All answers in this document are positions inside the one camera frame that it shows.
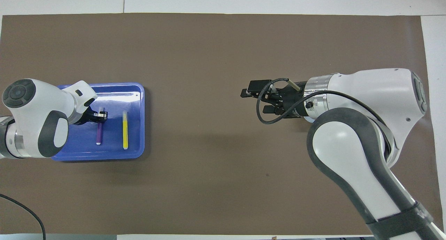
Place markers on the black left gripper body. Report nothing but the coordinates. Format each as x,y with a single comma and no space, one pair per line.
87,117

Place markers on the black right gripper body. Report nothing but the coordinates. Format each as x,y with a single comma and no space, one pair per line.
291,100

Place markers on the purple marker pen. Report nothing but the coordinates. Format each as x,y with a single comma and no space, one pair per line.
99,133

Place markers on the yellow marker pen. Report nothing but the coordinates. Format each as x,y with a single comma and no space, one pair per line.
125,132

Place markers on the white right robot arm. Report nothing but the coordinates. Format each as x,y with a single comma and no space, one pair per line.
366,93

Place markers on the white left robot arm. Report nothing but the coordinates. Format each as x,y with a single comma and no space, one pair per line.
35,114

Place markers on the blue plastic tray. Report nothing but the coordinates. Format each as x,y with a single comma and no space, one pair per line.
115,153

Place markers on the brown table mat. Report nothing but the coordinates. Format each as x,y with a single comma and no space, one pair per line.
209,41

